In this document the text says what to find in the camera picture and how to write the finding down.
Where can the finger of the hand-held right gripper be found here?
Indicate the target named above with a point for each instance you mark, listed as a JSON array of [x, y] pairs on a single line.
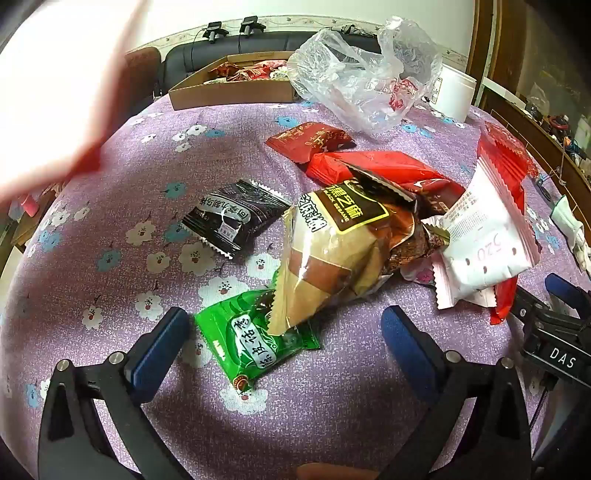
[[565, 288], [526, 302]]

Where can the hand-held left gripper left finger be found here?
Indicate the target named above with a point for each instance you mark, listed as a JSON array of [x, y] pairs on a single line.
[[157, 341]]

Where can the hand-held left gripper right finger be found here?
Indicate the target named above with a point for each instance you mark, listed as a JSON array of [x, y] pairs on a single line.
[[406, 346]]

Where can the white pink snack packet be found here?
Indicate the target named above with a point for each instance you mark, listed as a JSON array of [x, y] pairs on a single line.
[[480, 249]]

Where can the green snack packet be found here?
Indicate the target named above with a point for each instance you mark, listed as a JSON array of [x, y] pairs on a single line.
[[240, 341]]

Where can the brown sesame snack packet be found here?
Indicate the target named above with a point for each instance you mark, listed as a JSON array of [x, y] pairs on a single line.
[[323, 258]]

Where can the long red snack packet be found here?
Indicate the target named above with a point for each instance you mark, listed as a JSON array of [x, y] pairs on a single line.
[[383, 164]]

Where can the red snack packet gold print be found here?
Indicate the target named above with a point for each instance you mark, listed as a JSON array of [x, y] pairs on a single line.
[[300, 141]]

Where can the white crumpled cloth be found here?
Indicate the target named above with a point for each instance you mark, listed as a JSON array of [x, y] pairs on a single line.
[[570, 226]]

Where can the black snack packet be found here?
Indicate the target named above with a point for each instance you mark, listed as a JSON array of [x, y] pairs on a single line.
[[231, 212]]

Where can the red zigzag edge snack packet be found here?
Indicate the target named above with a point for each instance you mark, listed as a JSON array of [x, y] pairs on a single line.
[[501, 150]]

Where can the pink bottle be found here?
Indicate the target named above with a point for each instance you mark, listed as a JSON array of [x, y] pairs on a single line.
[[27, 204]]

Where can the purple floral tablecloth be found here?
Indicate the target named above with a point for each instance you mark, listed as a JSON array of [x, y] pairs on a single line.
[[138, 152]]

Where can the white plastic jar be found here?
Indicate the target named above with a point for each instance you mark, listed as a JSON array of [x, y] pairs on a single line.
[[455, 92]]

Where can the dark wooden display cabinet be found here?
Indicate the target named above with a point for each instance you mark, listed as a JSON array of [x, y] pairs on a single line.
[[508, 46]]

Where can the shallow cardboard box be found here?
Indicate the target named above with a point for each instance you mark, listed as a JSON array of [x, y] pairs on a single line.
[[221, 94]]

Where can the blurred pale pink object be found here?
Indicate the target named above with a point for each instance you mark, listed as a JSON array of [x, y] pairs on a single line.
[[55, 92]]

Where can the brown chair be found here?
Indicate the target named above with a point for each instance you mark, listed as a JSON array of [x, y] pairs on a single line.
[[143, 69]]

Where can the clear plastic bag red print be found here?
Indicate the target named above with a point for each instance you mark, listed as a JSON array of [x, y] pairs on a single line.
[[341, 78]]

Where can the pile of small snack packets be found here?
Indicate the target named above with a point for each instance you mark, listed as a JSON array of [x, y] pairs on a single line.
[[249, 73]]

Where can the black sofa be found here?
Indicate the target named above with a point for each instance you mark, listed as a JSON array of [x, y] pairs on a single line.
[[194, 57]]

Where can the black device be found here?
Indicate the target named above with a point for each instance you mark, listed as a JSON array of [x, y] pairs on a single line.
[[214, 31], [251, 25]]

